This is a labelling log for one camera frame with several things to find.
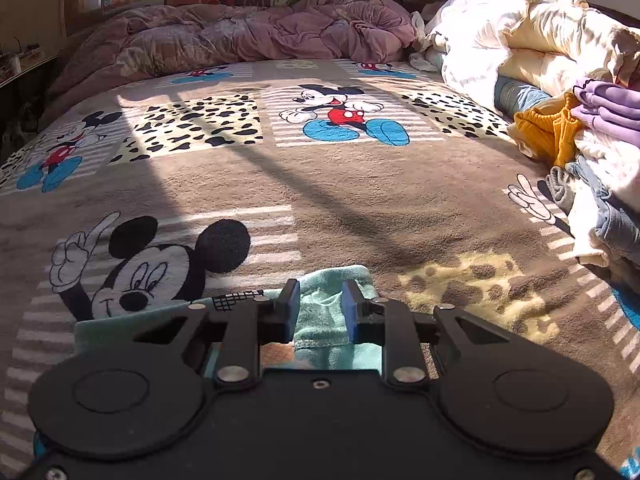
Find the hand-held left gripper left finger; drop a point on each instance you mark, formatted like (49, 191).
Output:
(290, 310)

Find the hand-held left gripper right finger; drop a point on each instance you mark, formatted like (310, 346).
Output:
(350, 312)

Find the teal printed sweatshirt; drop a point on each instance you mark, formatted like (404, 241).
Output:
(322, 300)

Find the cartoon mouse printed blanket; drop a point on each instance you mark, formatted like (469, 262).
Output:
(350, 185)

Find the small grey garment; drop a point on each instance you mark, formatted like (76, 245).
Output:
(560, 190)

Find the white folded garment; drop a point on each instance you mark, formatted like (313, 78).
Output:
(585, 230)

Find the small white cloth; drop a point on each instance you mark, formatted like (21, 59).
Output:
(425, 60)

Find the mustard yellow garment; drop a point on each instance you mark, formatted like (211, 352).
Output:
(542, 130)

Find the blue grey ribbed cloth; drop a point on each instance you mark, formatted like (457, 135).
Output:
(517, 97)

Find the blue jeans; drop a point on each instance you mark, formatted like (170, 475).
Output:
(620, 230)

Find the pink quilt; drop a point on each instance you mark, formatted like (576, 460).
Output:
(225, 35)

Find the cream folded garment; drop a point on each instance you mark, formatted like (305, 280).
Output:
(615, 160)

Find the cream yellow quilt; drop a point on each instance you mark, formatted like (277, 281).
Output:
(500, 35)

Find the dark cluttered desk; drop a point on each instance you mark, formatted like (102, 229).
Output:
(30, 66)

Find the wooden headboard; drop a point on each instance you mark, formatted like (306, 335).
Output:
(620, 14)

